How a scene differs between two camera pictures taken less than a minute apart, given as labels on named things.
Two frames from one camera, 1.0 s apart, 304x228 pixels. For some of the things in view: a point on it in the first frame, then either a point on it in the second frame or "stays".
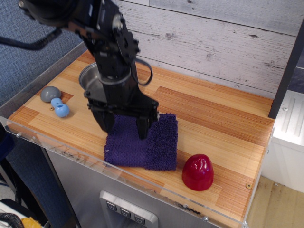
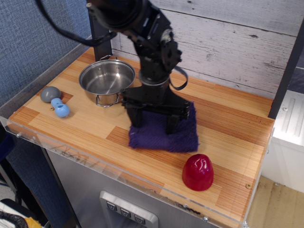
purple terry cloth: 158,151 -> 151,133
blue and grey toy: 53,94 stays
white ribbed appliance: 284,164 stays
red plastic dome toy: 197,173 stays
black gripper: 124,99 -> 155,95
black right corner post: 288,75 stays
